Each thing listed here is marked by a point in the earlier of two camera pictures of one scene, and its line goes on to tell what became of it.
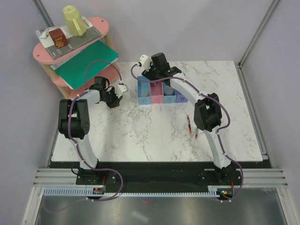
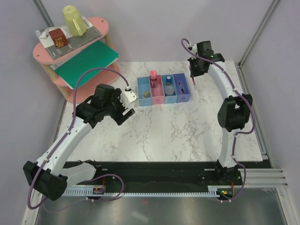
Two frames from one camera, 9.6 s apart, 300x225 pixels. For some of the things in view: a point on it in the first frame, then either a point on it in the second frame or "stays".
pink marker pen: (196, 134) -> (193, 82)
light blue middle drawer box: (168, 99) stays
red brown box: (58, 38) stays
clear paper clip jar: (168, 90) stays
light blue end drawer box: (144, 91) stays
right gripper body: (152, 73) -> (202, 71)
